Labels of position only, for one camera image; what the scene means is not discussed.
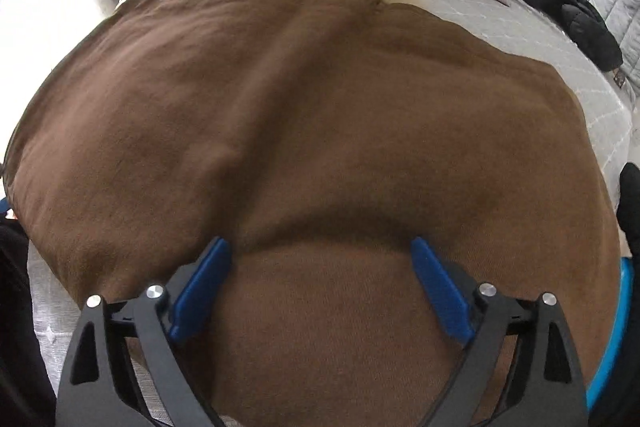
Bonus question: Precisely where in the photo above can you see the brown coat with fur collar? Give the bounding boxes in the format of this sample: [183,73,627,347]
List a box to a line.
[2,0,623,427]

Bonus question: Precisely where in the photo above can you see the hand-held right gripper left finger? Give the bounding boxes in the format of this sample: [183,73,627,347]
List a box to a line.
[55,236,232,427]

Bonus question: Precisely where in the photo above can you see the blue round rim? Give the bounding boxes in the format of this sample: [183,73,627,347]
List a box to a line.
[586,257,637,410]

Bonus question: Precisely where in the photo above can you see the black puffer jacket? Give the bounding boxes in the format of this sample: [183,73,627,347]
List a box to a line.
[510,0,624,72]

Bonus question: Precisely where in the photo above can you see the dark cloth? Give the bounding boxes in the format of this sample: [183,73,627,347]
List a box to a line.
[618,164,640,258]

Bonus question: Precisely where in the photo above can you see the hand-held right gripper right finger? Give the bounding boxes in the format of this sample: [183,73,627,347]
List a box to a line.
[410,237,587,427]

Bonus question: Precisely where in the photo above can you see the person's dark clothing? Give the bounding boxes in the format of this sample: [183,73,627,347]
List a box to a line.
[0,219,57,427]

